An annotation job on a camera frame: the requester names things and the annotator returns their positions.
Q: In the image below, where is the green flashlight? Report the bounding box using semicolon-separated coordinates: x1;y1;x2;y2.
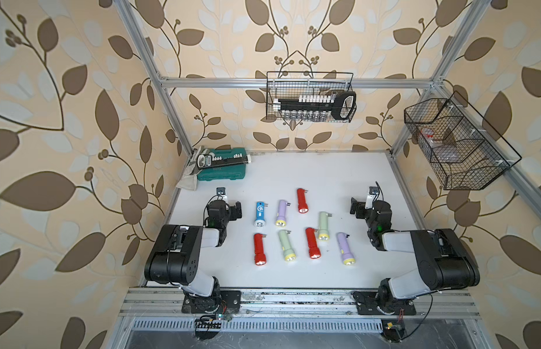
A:
317;212;332;241
278;230;297;262

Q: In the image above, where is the socket set in basket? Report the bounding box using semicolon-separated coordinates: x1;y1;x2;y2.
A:
270;91;357;122

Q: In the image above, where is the purple flashlight back row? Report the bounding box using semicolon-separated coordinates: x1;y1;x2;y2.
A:
275;199;290;228

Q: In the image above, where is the black wire basket right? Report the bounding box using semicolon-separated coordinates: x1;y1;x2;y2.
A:
404;91;522;190

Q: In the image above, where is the red flashlight front left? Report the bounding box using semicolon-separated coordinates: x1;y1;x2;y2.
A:
254;233;267;266

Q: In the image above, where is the red flashlight back row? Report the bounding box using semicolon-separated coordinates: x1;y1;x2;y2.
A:
297;188;309;214

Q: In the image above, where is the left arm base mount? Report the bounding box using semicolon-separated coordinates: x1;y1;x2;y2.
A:
181;290;241;315

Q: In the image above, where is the socket set on case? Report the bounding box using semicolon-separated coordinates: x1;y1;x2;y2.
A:
197;154;251;170

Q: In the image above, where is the folded paper manual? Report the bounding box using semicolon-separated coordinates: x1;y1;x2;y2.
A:
176;146;207;190

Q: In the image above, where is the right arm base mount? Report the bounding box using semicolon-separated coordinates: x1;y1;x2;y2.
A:
352;289;417;316

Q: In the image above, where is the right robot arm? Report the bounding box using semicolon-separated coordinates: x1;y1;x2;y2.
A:
350;198;481;307

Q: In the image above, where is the green flashlight front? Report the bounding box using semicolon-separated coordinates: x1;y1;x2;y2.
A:
278;230;297;262

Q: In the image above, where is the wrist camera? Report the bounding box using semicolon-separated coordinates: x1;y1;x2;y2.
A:
216;187;228;202
365;186;381;209

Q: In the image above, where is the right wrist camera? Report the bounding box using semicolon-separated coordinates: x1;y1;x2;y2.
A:
365;186;381;209

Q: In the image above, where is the purple flashlight front right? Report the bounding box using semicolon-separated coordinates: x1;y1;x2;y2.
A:
337;232;356;266

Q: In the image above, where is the green tool case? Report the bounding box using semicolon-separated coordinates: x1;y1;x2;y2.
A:
193;148;251;181

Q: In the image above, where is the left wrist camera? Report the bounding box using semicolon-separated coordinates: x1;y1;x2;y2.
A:
216;187;228;202

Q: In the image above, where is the blue flashlight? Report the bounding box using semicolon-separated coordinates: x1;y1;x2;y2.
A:
254;202;267;228

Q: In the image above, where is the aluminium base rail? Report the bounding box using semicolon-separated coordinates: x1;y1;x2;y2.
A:
119;287;481;333

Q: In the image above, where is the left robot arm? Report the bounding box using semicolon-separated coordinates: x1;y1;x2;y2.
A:
144;196;242;302

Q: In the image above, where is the red flashlight front middle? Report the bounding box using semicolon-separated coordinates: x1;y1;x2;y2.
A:
305;228;321;260

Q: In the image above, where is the black wire basket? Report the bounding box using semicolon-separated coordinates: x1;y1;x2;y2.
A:
265;71;357;123
404;91;522;190

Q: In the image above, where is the black wire basket centre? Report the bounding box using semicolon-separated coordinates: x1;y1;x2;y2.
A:
265;71;357;123

